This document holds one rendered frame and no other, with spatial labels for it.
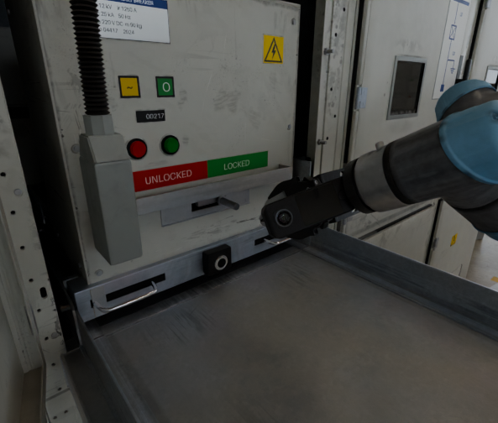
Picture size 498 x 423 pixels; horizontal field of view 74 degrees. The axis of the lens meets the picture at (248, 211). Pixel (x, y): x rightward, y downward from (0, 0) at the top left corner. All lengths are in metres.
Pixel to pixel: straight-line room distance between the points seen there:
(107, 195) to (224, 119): 0.30
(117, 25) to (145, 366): 0.50
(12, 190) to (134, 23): 0.29
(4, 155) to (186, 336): 0.37
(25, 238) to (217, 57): 0.42
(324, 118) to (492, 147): 0.52
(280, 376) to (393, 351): 0.19
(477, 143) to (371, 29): 0.60
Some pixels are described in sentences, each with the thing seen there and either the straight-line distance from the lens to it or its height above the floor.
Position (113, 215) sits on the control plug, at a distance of 0.47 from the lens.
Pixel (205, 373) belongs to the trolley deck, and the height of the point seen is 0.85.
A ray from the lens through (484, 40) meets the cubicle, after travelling 1.57.
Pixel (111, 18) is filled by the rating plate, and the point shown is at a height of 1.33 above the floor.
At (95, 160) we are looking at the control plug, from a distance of 0.46.
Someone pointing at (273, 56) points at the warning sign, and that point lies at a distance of 0.75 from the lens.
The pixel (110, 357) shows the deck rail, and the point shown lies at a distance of 0.59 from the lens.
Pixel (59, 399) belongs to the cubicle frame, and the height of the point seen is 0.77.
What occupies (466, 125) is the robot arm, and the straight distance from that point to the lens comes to 0.36.
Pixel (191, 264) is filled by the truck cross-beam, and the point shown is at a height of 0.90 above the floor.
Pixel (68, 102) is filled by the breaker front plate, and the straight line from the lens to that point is 0.55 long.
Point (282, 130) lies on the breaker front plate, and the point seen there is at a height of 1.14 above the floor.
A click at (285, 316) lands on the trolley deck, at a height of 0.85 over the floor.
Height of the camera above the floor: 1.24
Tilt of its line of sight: 21 degrees down
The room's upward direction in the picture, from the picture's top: straight up
